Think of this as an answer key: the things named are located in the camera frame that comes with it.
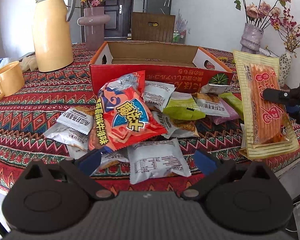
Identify long yellow spicy strip pack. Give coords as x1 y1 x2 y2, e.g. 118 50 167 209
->
233 50 299 160

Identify yellow ceramic mug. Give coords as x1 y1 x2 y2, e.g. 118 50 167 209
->
0 61 25 100

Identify pink snack packet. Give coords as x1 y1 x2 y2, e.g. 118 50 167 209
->
212 98 241 126

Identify yellow thermos jug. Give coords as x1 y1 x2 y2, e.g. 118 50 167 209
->
33 0 76 73

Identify textured lilac vase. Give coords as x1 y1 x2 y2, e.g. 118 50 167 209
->
240 23 264 54

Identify white snack packet front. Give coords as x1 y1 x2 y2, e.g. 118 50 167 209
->
127 138 191 185

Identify white cracker packet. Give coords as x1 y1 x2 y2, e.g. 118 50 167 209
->
192 93 230 118

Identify red cardboard snack box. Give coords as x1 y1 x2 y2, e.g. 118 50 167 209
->
89 41 233 93

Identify pink mushroom-shaped vase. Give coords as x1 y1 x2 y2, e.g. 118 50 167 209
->
77 6 110 51

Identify green snack packet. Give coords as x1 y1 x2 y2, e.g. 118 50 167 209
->
163 92 206 121

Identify patterned red tablecloth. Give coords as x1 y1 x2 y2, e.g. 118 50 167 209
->
0 43 249 193

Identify brown wooden chair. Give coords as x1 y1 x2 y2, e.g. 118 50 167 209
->
131 12 175 42

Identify dried pink roses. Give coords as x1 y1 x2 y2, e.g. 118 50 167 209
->
234 0 300 53

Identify floral patterned small vase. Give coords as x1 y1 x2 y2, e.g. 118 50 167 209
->
278 48 294 88

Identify large red chip bag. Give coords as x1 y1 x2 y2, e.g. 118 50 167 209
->
88 70 166 153

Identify white packet pile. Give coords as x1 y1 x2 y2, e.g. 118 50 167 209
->
57 106 95 135

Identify dark entrance door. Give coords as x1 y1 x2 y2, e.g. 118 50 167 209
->
104 0 133 40

